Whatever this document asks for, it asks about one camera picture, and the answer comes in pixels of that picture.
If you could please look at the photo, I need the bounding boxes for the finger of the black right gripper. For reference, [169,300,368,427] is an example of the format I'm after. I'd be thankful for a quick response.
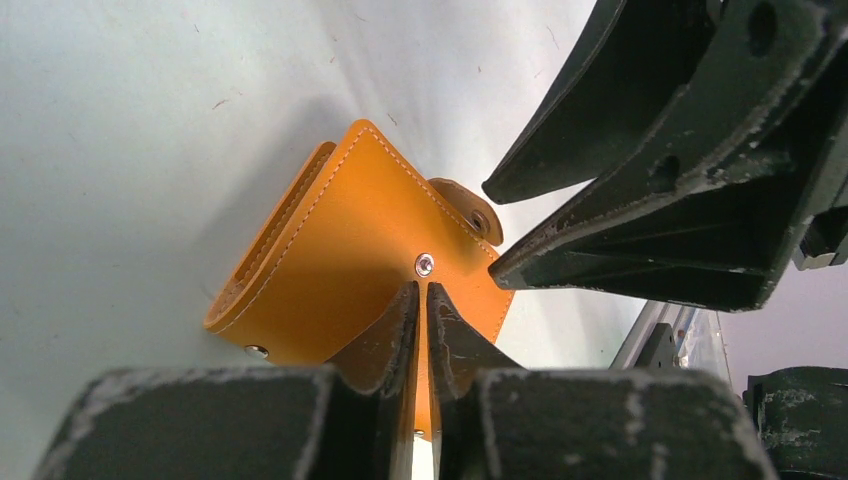
[482,0,719,204]
[490,1,847,312]

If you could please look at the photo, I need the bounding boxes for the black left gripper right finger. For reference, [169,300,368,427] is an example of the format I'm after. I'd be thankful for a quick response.
[426,283,777,479]

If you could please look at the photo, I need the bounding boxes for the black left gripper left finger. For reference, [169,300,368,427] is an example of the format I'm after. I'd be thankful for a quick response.
[34,282,420,479]

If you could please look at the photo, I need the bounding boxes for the orange leather card holder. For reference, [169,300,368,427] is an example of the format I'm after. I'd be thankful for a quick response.
[202,118,516,442]

